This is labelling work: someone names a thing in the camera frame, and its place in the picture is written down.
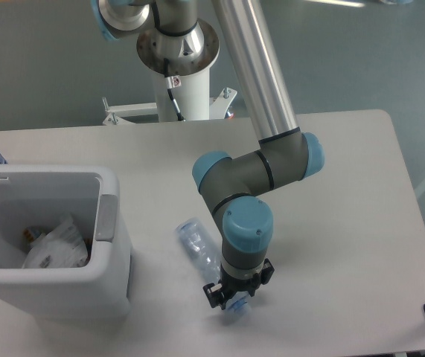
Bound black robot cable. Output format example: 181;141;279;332
162;57;187;122

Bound white open trash can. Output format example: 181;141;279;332
0;164;132;318

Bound crushed clear plastic bottle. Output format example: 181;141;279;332
175;218;252;322

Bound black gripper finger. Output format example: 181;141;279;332
202;283;231;310
249;258;275;297

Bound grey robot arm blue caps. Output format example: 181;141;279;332
90;1;325;308

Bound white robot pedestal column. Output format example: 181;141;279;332
148;48;220;122

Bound white pedestal base frame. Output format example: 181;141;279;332
102;87;238;126

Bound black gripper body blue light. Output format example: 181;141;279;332
220;269;262;298

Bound white plastic wrapper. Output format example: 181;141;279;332
22;213;89;268

